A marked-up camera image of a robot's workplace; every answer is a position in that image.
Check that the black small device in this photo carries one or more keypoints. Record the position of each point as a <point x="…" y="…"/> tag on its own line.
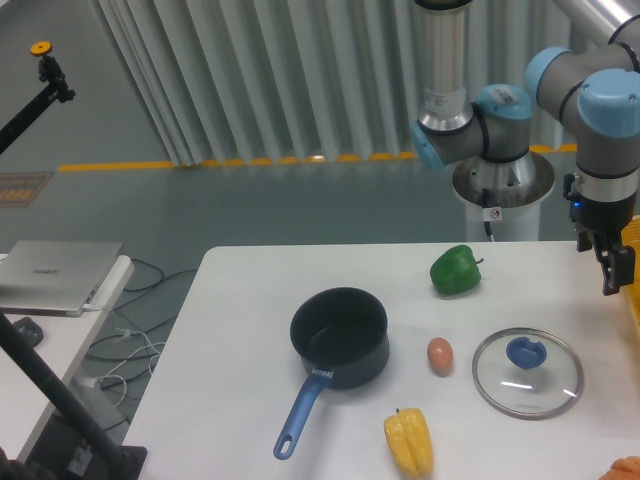
<point x="30" y="331"/>

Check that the black tripod pole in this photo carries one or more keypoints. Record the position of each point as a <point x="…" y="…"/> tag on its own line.
<point x="116" y="461"/>

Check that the glass lid blue knob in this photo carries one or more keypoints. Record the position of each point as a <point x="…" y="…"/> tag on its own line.
<point x="527" y="374"/>

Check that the dark pot blue handle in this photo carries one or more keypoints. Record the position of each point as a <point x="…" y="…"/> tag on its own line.
<point x="340" y="335"/>

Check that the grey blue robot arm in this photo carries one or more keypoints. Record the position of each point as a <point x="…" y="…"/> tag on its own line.
<point x="594" y="96"/>

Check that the brown egg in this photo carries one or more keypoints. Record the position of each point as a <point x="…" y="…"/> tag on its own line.
<point x="440" y="356"/>

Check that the orange object at corner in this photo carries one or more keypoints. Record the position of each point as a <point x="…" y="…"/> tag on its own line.
<point x="627" y="468"/>

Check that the green bell pepper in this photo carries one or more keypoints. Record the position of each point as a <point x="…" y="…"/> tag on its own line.
<point x="456" y="271"/>

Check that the white pleated curtain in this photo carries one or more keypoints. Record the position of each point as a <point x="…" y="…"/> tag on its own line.
<point x="275" y="81"/>

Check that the yellow bin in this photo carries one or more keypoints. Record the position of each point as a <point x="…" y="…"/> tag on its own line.
<point x="631" y="237"/>

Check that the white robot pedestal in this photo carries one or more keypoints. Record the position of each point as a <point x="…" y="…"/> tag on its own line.
<point x="502" y="210"/>

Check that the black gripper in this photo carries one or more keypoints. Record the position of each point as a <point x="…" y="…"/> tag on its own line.
<point x="600" y="208"/>

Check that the silver laptop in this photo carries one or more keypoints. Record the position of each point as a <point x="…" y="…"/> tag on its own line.
<point x="54" y="277"/>

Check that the black camera arm orange knob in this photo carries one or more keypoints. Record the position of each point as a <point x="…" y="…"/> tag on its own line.
<point x="56" y="89"/>

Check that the white side table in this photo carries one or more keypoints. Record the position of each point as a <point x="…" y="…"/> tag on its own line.
<point x="25" y="410"/>

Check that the yellow bell pepper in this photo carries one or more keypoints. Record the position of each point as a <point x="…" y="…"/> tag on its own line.
<point x="409" y="441"/>

